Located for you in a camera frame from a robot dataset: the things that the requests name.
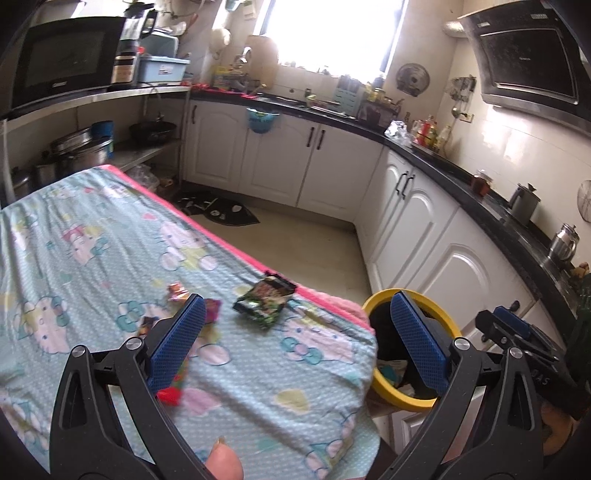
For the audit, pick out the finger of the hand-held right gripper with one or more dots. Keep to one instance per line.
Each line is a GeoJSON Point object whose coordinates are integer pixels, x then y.
{"type": "Point", "coordinates": [510, 321]}

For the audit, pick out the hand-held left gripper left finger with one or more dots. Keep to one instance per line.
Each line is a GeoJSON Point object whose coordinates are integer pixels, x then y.
{"type": "Point", "coordinates": [178, 341]}

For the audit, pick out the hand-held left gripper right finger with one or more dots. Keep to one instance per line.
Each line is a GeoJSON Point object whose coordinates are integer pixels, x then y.
{"type": "Point", "coordinates": [418, 344]}

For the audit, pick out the small dark wrapper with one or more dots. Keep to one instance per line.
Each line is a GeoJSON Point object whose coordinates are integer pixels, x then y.
{"type": "Point", "coordinates": [148, 325]}

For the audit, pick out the purple foil wrapper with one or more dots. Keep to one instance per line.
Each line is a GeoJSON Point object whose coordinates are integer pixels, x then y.
{"type": "Point", "coordinates": [212, 310]}

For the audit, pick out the small orange foil wrapper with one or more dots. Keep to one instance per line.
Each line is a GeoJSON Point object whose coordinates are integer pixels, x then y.
{"type": "Point", "coordinates": [178, 292]}

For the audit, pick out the red candy packet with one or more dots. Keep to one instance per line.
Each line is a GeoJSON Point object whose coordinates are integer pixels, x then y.
{"type": "Point", "coordinates": [170, 396]}

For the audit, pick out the yellow trash bin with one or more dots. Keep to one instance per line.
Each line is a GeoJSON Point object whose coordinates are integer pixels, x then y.
{"type": "Point", "coordinates": [397, 399]}

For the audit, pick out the green and black snack packet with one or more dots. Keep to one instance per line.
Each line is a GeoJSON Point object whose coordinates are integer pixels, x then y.
{"type": "Point", "coordinates": [263, 302]}

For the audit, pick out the person's right hand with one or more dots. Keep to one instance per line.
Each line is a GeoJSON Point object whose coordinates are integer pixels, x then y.
{"type": "Point", "coordinates": [556, 429]}

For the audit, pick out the person's left hand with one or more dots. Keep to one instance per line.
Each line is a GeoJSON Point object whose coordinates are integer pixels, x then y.
{"type": "Point", "coordinates": [225, 464]}

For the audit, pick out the steel kettle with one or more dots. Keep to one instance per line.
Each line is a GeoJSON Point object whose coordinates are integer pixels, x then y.
{"type": "Point", "coordinates": [563, 242]}

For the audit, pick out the steel pot with lid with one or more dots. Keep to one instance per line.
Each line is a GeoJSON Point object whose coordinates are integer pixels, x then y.
{"type": "Point", "coordinates": [524, 203]}

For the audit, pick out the dark floor mat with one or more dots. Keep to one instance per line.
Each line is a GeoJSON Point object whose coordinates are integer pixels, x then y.
{"type": "Point", "coordinates": [217, 210]}

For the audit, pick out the red glass jar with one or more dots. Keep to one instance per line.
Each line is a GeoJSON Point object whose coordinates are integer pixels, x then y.
{"type": "Point", "coordinates": [481, 182]}

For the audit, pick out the printed cartoon blanket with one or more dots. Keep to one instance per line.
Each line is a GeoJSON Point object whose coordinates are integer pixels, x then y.
{"type": "Point", "coordinates": [92, 207]}

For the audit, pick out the black kitchen countertop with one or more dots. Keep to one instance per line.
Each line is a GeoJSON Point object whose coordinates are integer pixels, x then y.
{"type": "Point", "coordinates": [438, 159]}

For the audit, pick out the white kitchen cabinets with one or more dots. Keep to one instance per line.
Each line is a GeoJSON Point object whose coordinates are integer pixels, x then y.
{"type": "Point", "coordinates": [277, 166]}

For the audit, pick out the group of sauce bottles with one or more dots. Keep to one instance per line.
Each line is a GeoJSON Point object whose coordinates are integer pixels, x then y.
{"type": "Point", "coordinates": [429, 134]}

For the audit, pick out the black wok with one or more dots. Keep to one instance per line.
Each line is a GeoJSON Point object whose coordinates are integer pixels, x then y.
{"type": "Point", "coordinates": [152, 131]}

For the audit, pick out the steel cooking pot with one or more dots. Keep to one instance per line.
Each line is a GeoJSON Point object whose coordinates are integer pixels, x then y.
{"type": "Point", "coordinates": [81, 152]}

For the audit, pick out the clear plastic bag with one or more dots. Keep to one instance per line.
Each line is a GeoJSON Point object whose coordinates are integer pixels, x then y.
{"type": "Point", "coordinates": [397, 131]}

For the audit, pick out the blue can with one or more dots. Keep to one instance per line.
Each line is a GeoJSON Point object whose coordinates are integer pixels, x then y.
{"type": "Point", "coordinates": [102, 134]}

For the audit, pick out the small steel pot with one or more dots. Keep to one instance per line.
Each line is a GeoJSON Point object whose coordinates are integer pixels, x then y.
{"type": "Point", "coordinates": [21, 184]}

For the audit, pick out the hanging utensil rack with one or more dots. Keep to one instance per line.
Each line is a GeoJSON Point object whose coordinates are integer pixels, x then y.
{"type": "Point", "coordinates": [463, 94]}

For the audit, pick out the blue hanging bin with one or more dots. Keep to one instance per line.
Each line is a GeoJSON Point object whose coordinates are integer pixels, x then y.
{"type": "Point", "coordinates": [263, 121]}

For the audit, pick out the steel shelf rack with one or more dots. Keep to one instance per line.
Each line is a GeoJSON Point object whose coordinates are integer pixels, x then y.
{"type": "Point", "coordinates": [92, 99]}

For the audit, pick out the teal desktop organizer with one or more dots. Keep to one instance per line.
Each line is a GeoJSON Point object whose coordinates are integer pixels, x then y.
{"type": "Point", "coordinates": [350, 92]}

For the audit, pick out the black range hood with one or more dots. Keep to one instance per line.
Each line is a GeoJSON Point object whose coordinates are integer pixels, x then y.
{"type": "Point", "coordinates": [521, 50]}

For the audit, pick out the blue plastic dish bin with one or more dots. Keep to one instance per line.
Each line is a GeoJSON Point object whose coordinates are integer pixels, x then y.
{"type": "Point", "coordinates": [164, 70]}

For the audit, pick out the steel faucet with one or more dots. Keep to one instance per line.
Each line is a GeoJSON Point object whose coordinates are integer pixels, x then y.
{"type": "Point", "coordinates": [244, 57]}

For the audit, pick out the wooden cutting board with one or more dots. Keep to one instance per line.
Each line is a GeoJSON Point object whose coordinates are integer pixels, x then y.
{"type": "Point", "coordinates": [264, 60]}

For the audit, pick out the black blender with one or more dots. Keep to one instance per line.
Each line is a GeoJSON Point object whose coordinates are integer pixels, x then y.
{"type": "Point", "coordinates": [129, 50]}

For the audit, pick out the black microwave oven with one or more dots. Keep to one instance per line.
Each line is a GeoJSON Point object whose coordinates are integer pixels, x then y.
{"type": "Point", "coordinates": [64, 60]}

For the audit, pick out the round wall fan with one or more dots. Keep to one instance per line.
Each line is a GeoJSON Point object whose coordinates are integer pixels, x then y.
{"type": "Point", "coordinates": [410, 79]}

